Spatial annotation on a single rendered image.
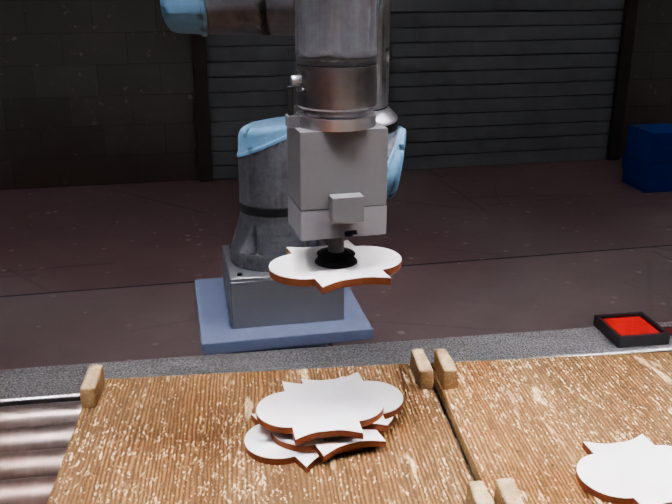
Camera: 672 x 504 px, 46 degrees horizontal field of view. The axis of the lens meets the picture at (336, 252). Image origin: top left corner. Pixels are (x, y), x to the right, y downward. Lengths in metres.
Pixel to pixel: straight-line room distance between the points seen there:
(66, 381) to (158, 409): 0.17
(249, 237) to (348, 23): 0.62
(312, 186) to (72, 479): 0.37
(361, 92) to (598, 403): 0.47
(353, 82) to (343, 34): 0.04
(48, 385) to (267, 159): 0.46
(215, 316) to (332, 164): 0.63
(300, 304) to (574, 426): 0.52
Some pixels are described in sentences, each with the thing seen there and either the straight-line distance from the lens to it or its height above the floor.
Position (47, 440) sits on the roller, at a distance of 0.96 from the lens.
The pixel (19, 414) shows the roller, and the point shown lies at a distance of 1.02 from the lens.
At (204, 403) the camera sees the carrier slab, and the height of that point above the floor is 0.94.
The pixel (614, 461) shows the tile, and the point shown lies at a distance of 0.87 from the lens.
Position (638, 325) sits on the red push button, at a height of 0.93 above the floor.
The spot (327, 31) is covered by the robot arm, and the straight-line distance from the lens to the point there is 0.71.
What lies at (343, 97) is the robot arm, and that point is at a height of 1.30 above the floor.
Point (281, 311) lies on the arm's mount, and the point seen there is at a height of 0.89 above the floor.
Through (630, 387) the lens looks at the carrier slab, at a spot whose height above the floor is 0.94.
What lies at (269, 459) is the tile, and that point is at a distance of 0.83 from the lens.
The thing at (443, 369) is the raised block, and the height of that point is 0.96.
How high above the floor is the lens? 1.41
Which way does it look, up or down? 20 degrees down
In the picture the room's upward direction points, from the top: straight up
